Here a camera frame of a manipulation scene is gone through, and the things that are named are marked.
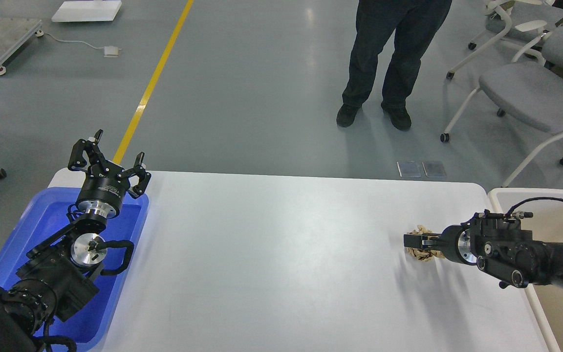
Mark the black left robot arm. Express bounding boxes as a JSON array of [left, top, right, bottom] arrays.
[[0, 130, 152, 352]]

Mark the floor metal plate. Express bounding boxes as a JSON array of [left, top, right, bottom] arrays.
[[422, 161, 447, 178], [397, 161, 422, 178]]

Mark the left floor metal plate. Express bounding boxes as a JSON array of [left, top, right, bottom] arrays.
[[397, 161, 422, 178]]

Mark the right floor metal plate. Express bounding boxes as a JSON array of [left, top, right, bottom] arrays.
[[422, 161, 447, 178]]

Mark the white plastic bin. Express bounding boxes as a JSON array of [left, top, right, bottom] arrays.
[[488, 188, 563, 352]]

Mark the white flat board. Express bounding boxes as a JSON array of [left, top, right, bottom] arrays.
[[51, 0, 122, 22]]

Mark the white power adapter with cable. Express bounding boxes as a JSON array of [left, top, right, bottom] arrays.
[[34, 30, 122, 58]]

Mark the grey chair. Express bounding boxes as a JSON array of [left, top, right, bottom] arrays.
[[446, 0, 563, 80], [440, 20, 563, 187]]

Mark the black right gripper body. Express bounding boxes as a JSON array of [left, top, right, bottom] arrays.
[[439, 225, 477, 265]]

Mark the person in dark trousers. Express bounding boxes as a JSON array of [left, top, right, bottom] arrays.
[[336, 0, 453, 131]]

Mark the grey chair far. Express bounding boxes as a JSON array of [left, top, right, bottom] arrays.
[[446, 0, 563, 80]]

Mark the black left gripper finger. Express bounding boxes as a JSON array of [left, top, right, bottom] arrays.
[[68, 130, 108, 173], [127, 152, 152, 199]]

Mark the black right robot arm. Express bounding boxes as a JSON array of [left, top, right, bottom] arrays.
[[404, 205, 563, 289]]

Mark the grey chair near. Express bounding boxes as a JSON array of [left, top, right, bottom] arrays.
[[440, 20, 563, 187]]

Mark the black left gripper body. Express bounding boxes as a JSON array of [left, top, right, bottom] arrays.
[[75, 163, 130, 219]]

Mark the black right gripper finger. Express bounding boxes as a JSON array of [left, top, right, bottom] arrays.
[[404, 234, 442, 250]]

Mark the brown paper ball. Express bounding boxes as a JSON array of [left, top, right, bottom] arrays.
[[405, 224, 445, 262]]

